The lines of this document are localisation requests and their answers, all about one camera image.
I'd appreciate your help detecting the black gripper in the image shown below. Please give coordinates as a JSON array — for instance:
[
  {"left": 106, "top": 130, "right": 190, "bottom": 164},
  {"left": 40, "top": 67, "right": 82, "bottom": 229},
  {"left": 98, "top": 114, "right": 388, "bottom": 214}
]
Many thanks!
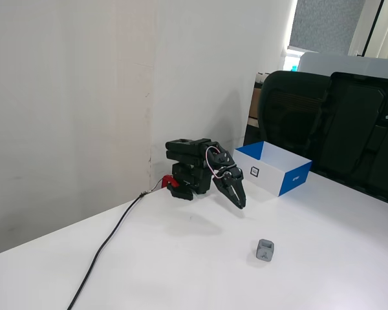
[{"left": 212, "top": 164, "right": 247, "bottom": 211}]

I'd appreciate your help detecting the gray 3D-printed block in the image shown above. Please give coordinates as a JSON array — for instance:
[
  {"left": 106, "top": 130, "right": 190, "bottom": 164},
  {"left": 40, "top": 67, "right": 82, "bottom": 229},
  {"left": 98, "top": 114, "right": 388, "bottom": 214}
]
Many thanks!
[{"left": 255, "top": 238, "right": 276, "bottom": 262}]

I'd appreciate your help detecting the blue and white cardboard box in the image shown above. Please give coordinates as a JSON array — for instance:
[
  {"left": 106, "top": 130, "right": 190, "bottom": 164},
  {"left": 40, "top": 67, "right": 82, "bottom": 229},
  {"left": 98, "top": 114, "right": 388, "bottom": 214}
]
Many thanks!
[{"left": 232, "top": 140, "right": 313, "bottom": 198}]

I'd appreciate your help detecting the red table clamp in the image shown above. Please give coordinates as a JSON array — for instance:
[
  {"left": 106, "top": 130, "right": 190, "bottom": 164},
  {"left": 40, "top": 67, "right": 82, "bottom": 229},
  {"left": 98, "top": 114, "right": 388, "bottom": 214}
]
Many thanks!
[{"left": 160, "top": 174, "right": 180, "bottom": 190}]

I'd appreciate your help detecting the black mesh office chair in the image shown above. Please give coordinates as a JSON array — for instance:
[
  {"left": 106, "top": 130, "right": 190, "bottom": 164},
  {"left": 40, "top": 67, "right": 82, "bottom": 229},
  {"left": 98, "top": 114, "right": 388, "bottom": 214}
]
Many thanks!
[{"left": 257, "top": 70, "right": 332, "bottom": 172}]

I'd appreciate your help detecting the black moulded plastic panel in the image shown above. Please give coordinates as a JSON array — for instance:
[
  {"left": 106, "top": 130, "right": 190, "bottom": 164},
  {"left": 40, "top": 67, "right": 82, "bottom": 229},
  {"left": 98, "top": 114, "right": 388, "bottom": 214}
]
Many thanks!
[{"left": 310, "top": 71, "right": 388, "bottom": 208}]

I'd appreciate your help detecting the white board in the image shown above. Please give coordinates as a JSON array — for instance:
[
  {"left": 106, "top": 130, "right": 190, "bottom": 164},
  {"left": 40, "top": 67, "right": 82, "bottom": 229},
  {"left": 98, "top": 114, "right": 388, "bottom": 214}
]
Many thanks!
[{"left": 299, "top": 51, "right": 388, "bottom": 81}]

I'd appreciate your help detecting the gray window blind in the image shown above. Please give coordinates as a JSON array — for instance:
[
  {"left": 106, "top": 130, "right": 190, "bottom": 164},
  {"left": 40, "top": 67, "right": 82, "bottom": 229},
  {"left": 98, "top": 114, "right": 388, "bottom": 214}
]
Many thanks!
[{"left": 287, "top": 0, "right": 367, "bottom": 54}]

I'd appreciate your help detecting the white servo wire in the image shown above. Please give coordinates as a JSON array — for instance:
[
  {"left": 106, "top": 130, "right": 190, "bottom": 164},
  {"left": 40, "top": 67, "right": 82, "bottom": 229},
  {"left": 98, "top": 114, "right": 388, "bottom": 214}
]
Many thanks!
[{"left": 204, "top": 145, "right": 237, "bottom": 180}]

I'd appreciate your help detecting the black power cable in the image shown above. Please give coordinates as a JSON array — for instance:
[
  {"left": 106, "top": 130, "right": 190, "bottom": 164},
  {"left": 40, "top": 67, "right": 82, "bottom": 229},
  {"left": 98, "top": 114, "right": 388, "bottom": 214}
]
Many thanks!
[{"left": 66, "top": 180, "right": 164, "bottom": 310}]

